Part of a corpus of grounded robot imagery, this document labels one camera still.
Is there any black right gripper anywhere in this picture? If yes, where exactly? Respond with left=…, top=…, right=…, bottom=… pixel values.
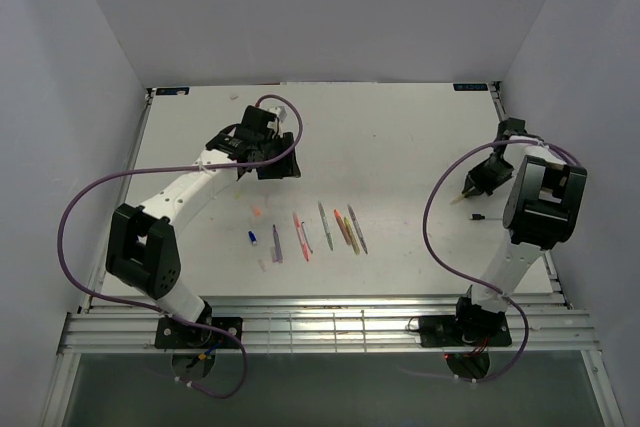
left=464, top=156, right=514, bottom=196

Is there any green label clear pen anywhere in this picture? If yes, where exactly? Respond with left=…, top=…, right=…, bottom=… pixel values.
left=317, top=201, right=334, bottom=251

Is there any pink label clear pen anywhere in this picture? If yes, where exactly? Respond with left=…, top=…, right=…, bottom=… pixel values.
left=347, top=204, right=369, bottom=255

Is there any red highlighter pen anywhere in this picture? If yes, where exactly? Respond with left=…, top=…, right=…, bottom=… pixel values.
left=292, top=212, right=310, bottom=262

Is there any purple highlighter cap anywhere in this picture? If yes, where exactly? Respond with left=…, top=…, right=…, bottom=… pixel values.
left=270, top=246, right=280, bottom=263

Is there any orange highlighter pen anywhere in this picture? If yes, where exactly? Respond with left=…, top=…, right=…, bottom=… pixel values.
left=333, top=209, right=351, bottom=246

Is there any purple highlighter pen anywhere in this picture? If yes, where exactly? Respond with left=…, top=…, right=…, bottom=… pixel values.
left=272, top=224, right=283, bottom=263

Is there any yellow highlighter pen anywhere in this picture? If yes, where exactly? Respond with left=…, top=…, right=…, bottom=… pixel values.
left=344, top=218, right=360, bottom=255

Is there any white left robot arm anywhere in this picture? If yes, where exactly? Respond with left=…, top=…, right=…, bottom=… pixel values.
left=106, top=132, right=300, bottom=347

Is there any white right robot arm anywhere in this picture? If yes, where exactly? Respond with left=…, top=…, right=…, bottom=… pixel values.
left=451, top=118, right=587, bottom=344

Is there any dark blue corner sticker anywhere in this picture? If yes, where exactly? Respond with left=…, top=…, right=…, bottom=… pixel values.
left=453, top=83, right=489, bottom=92
left=155, top=87, right=190, bottom=96

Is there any dark blue left corner sticker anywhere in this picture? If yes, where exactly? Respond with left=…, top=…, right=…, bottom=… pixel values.
left=155, top=87, right=190, bottom=96

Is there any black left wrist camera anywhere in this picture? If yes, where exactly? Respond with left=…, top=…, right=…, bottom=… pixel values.
left=235, top=105, right=279, bottom=143

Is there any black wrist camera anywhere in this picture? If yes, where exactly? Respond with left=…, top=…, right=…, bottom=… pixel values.
left=495, top=117, right=527, bottom=141
left=235, top=105, right=279, bottom=143

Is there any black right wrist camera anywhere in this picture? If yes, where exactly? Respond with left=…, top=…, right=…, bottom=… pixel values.
left=495, top=117, right=527, bottom=141

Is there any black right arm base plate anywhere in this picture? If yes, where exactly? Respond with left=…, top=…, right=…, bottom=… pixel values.
left=418, top=297, right=512, bottom=347

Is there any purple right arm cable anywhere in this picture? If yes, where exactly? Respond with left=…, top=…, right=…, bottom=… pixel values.
left=423, top=139, right=584, bottom=384

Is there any aluminium frame rail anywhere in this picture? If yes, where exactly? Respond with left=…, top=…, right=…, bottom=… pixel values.
left=58, top=294, right=599, bottom=354

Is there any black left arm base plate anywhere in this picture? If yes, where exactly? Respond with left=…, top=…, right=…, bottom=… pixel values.
left=154, top=317, right=243, bottom=350

